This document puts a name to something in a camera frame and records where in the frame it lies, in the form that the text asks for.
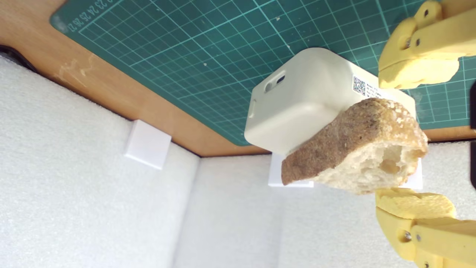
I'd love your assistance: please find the green cutting mat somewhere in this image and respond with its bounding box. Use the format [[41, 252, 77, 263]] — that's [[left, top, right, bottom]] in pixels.
[[49, 0, 476, 146]]

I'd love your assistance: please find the white rounded block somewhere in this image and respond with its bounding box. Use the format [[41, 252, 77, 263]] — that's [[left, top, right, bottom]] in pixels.
[[244, 47, 417, 157]]

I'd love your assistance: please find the brown bread slice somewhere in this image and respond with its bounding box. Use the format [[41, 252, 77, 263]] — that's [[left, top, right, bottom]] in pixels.
[[281, 98, 429, 195]]

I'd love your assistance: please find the white wall clip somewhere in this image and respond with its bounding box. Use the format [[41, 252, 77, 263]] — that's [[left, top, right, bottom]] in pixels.
[[124, 119, 172, 170], [268, 153, 315, 188], [403, 158, 424, 190]]

